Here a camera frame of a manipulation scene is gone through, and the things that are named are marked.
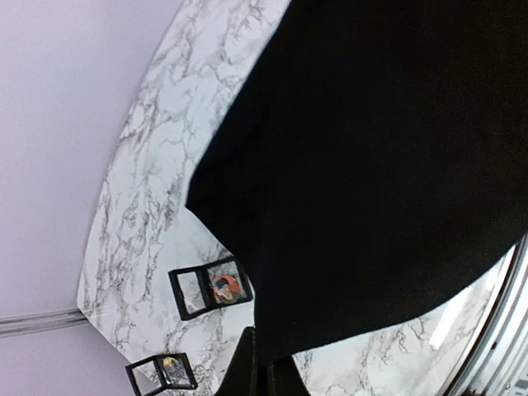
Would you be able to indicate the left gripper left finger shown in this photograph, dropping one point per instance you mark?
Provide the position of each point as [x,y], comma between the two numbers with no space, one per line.
[240,378]

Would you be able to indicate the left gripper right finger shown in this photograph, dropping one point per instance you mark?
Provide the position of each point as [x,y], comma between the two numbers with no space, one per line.
[283,379]

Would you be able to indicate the round orange white brooch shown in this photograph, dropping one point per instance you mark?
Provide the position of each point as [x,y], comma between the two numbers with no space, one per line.
[227,290]

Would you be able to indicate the black t-shirt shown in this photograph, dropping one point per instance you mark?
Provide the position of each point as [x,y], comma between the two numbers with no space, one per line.
[373,165]

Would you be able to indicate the yellow brooch in case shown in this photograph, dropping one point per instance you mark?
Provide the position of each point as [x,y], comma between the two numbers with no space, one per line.
[170,364]

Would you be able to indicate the black open brooch case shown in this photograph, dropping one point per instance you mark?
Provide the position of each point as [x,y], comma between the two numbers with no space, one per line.
[205,277]

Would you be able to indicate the aluminium front rail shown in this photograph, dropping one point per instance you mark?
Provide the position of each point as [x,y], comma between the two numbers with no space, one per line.
[496,362]

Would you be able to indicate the left aluminium frame post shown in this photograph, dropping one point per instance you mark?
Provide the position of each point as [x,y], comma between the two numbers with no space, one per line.
[22,325]

